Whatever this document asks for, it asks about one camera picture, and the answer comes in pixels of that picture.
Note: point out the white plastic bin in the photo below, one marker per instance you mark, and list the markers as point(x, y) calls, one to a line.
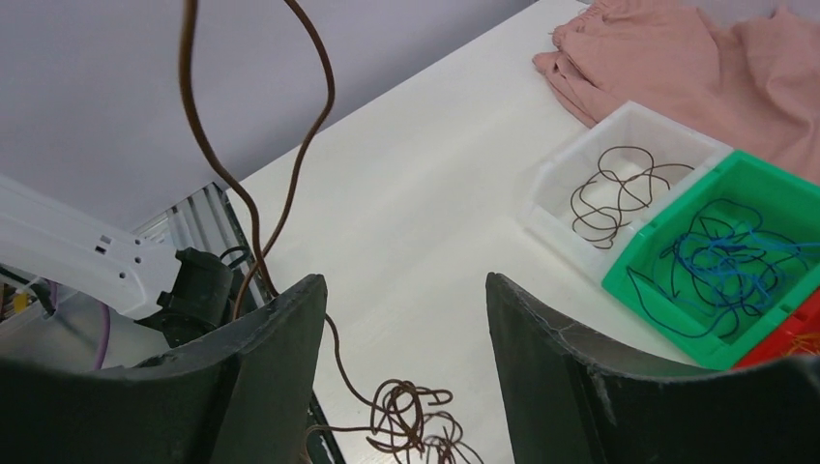
point(590, 200)

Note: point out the red plastic bin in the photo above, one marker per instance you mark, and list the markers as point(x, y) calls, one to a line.
point(797, 335)

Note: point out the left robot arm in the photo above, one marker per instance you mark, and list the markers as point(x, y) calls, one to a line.
point(182, 293)

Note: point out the green plastic bin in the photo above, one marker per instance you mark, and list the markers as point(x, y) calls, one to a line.
point(726, 263)

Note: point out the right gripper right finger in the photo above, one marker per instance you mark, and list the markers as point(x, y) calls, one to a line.
point(574, 395)

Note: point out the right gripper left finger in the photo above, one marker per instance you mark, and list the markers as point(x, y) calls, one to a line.
point(239, 394)

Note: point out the pink crumpled cloth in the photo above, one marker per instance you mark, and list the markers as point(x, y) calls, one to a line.
point(753, 85)

